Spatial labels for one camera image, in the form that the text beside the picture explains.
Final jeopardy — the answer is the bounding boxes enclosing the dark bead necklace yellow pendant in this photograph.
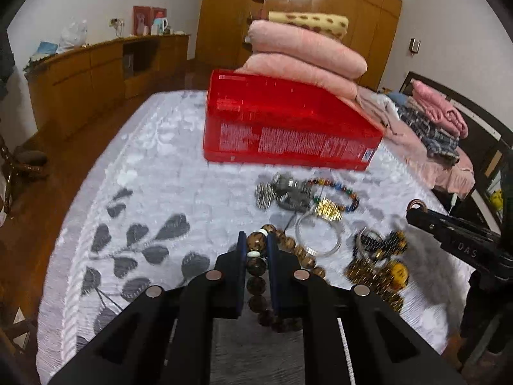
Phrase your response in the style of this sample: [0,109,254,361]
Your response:
[344,228,409,313]

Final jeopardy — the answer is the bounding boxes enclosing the silver bangle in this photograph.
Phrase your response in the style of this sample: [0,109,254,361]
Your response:
[295,210,344,258]

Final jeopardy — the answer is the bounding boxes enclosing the brown wooden bead bracelet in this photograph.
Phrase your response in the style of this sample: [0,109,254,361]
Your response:
[244,222,328,334]

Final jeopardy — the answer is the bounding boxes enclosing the silver metal watch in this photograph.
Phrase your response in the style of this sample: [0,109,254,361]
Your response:
[255,174,312,213]

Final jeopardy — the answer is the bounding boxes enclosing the multicolour bead bracelet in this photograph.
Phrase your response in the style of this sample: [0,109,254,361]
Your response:
[306,177,361,214]

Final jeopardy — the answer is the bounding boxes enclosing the yellow plush toy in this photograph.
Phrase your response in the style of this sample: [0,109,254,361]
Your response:
[490,190,503,211]

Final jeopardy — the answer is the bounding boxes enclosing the grey floral bedspread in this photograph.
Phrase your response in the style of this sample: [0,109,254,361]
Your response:
[37,90,471,383]

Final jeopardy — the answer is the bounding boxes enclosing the dark wooden headboard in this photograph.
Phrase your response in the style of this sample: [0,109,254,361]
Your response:
[400,71,512,225]

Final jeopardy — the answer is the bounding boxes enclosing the plaid folded shirt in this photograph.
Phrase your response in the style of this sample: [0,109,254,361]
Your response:
[397,105,460,167]

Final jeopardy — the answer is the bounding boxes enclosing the pink folded clothes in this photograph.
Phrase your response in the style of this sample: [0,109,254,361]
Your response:
[410,79,469,139]

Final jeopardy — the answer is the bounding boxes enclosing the red tin box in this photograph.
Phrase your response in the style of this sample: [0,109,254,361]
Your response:
[203,70,383,171]

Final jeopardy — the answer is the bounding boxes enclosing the wooden sideboard cabinet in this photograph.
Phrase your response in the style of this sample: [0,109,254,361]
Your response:
[25,34,189,139]

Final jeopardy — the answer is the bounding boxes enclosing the lower pink folded quilt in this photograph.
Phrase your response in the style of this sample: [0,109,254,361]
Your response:
[235,53,357,100]

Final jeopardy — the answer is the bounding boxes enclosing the pink folded quilt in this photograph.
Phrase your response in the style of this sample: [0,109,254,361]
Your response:
[249,20,368,79]
[235,53,357,100]

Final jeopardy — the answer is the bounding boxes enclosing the upper pink folded quilt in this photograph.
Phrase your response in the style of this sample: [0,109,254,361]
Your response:
[249,20,368,79]

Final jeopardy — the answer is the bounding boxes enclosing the blue white kettle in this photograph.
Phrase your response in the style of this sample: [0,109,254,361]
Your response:
[151,11,169,36]

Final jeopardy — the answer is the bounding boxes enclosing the yellow brown spotted blanket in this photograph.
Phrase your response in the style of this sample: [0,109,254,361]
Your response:
[267,11,349,41]

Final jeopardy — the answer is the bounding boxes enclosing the white plastic bag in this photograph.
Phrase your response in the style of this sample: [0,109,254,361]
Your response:
[58,20,88,52]

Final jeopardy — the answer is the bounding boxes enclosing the red photo frames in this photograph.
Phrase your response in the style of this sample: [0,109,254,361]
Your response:
[132,5,167,36]

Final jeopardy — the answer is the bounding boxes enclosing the wooden wardrobe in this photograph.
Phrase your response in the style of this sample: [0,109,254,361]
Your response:
[195,0,403,90]

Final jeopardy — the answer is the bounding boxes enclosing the wall light switch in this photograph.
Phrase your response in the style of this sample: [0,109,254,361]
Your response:
[409,38,421,54]

